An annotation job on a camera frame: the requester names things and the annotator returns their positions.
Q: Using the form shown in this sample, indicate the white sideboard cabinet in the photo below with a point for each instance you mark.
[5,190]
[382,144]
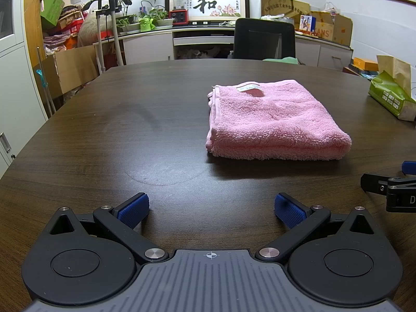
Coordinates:
[146,47]

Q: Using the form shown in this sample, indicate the wooden wall cupboard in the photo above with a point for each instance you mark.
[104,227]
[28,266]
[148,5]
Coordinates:
[32,3]

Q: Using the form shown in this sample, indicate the orange box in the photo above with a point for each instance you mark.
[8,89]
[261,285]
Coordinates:
[365,63]

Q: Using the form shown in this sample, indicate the green cardboard box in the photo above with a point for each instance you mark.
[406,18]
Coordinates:
[52,8]

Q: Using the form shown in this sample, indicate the brown paper bag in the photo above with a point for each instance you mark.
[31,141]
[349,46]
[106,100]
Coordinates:
[395,66]

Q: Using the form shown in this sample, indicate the white metal cabinet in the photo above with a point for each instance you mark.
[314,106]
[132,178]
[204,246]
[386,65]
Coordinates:
[16,71]

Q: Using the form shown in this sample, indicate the black office chair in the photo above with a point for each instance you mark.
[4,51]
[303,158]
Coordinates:
[263,39]

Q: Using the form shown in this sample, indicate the cardboard box with red print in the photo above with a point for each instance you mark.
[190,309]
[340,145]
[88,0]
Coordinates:
[338,27]

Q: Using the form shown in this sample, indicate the small potted green plants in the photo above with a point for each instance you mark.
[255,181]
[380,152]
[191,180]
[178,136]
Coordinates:
[159,14]

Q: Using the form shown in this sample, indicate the framed lotus calligraphy picture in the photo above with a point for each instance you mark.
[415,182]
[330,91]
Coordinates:
[217,5]

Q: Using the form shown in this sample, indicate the pile of clothes and boxes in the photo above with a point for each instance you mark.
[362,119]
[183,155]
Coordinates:
[70,22]

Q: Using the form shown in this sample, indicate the small green bag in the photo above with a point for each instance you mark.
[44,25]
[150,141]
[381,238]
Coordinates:
[147,24]

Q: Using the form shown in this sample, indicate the pink towel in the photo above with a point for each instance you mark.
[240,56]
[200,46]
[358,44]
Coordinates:
[273,120]

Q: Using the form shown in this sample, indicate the green plush cushion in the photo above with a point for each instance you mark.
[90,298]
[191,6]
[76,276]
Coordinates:
[282,60]

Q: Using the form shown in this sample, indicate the red blender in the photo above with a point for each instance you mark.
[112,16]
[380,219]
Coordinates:
[178,14]

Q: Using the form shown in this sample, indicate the blue picture box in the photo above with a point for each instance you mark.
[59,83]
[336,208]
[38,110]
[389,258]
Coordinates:
[306,23]

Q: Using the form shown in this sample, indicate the green tissue packet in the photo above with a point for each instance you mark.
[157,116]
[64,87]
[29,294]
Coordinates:
[390,94]

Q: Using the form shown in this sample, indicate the large open cardboard box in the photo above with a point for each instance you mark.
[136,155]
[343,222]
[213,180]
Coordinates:
[74,68]

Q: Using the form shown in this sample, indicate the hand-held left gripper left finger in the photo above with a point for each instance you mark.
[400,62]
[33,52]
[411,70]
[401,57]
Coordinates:
[133,210]

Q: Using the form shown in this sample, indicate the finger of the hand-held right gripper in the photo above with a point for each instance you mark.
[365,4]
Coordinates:
[373,183]
[410,167]

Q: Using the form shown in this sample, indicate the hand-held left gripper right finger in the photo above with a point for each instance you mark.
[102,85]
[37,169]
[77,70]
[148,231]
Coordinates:
[289,211]

